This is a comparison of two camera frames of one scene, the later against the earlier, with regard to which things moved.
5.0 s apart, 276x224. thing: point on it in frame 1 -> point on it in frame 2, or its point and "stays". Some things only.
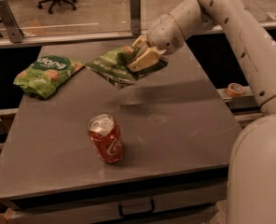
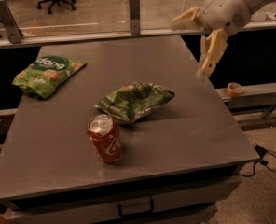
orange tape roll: x=235 y=90 stays
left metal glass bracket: x=13 y=30 stays
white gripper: x=165 y=32 -> x=224 y=10
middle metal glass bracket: x=135 y=13 stays
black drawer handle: x=136 y=214 stays
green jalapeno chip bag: x=114 y=66 -> x=133 y=100
